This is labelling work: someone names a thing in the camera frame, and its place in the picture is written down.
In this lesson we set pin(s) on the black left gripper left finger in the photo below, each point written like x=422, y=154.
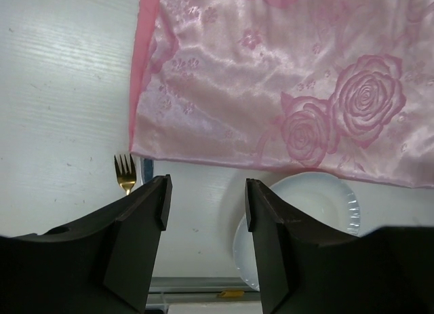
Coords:
x=100, y=263

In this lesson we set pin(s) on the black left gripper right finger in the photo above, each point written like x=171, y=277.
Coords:
x=305, y=266

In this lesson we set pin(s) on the white blue-rimmed plate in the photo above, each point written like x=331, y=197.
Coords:
x=322, y=196

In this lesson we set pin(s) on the gold fork green handle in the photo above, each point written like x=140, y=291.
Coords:
x=125, y=170

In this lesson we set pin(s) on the silver table knife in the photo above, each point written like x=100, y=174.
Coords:
x=146, y=170

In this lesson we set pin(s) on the pink satin rose cloth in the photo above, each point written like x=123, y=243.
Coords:
x=338, y=86

